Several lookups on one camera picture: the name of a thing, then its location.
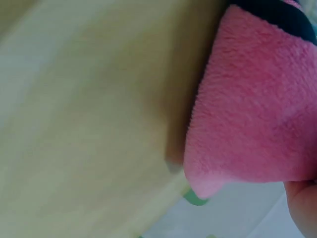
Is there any pink plush cloth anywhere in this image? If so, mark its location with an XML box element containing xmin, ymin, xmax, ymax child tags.
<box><xmin>183</xmin><ymin>0</ymin><xmax>317</xmax><ymax>200</ymax></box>

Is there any black curved object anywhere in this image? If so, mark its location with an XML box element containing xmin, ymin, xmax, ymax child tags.
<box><xmin>229</xmin><ymin>0</ymin><xmax>317</xmax><ymax>46</ymax></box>

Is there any person's right hand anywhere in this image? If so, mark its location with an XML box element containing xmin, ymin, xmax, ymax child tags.
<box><xmin>283</xmin><ymin>180</ymin><xmax>317</xmax><ymax>238</ymax></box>

